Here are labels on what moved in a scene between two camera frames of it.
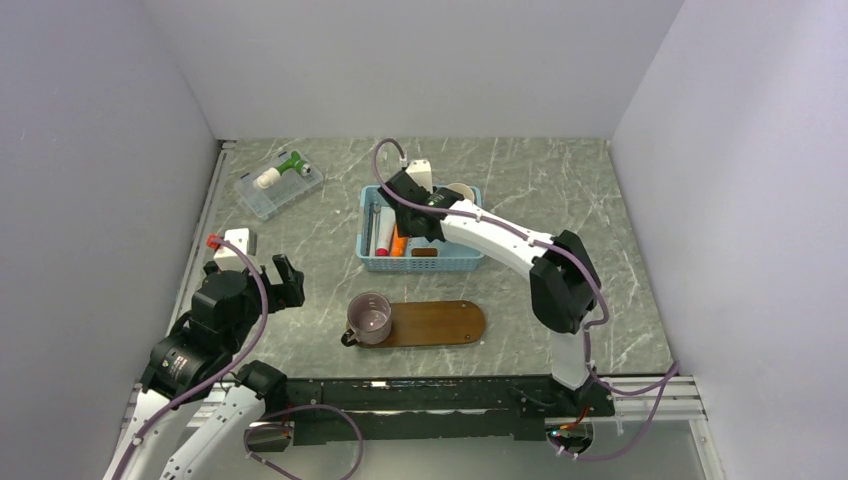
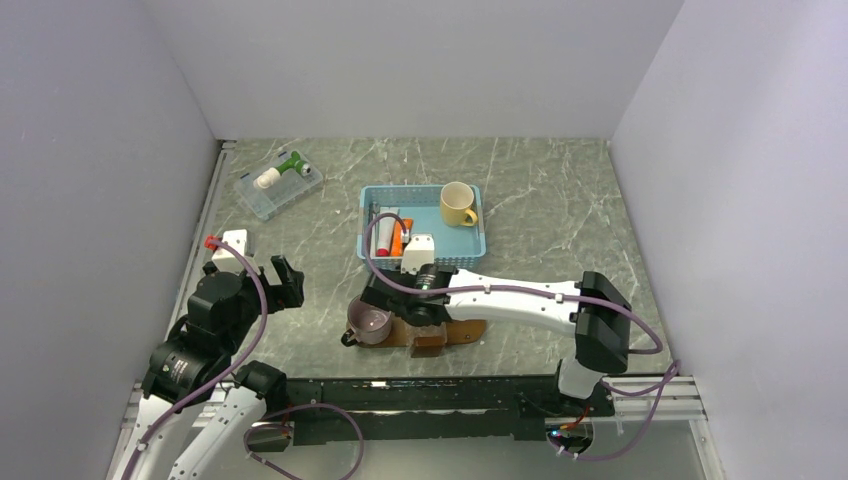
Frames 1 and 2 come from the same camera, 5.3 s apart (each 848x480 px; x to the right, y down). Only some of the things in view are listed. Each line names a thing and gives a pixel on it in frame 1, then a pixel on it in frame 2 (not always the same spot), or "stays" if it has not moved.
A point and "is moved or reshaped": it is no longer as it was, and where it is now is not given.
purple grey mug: x=369 y=317 stays
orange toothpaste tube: x=398 y=243 stays
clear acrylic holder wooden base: x=424 y=251 is moved or reshaped
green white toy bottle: x=271 y=175 stays
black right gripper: x=402 y=227 → x=396 y=271
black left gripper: x=289 y=291 stays
